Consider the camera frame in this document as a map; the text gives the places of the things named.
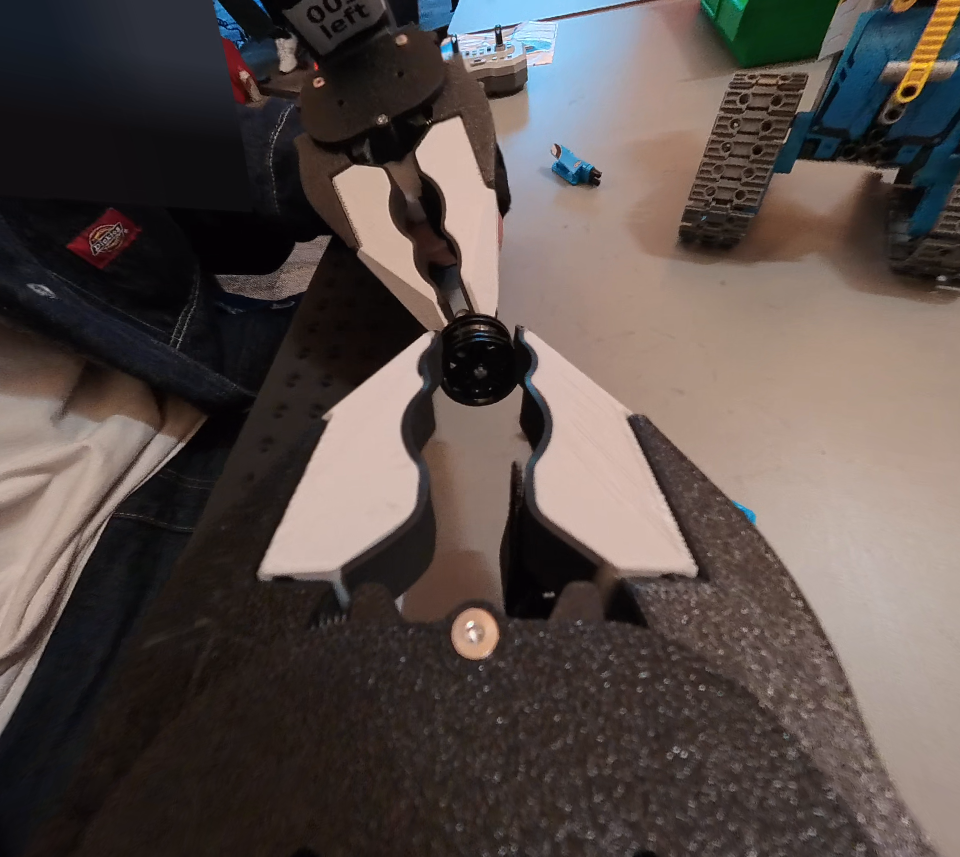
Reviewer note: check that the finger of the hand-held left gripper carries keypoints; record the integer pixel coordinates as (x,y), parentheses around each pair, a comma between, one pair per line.
(375,227)
(472,197)

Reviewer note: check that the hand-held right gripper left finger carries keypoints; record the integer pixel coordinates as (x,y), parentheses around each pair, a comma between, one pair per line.
(352,489)

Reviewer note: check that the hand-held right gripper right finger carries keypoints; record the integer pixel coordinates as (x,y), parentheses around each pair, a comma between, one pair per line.
(607,489)

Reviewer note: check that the blue round brick piece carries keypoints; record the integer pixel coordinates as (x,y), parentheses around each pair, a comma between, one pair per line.
(574,163)

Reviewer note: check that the blue brick separator tool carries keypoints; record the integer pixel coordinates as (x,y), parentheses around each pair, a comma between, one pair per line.
(742,510)

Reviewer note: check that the black wheel hub piece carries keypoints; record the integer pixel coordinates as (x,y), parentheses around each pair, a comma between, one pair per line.
(476,366)

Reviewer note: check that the white desk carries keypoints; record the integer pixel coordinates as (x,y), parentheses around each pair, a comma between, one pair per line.
(675,347)

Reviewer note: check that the grey remote controller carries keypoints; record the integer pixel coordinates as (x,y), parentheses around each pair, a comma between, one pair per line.
(487,58)

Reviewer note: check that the black dimpled mat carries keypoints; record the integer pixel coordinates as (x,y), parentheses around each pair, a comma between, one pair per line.
(300,362)

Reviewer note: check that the person's leg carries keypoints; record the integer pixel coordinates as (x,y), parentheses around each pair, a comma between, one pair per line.
(90,609)

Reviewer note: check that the blue tracked toy robot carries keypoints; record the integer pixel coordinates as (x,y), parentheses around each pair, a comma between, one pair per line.
(862,84)

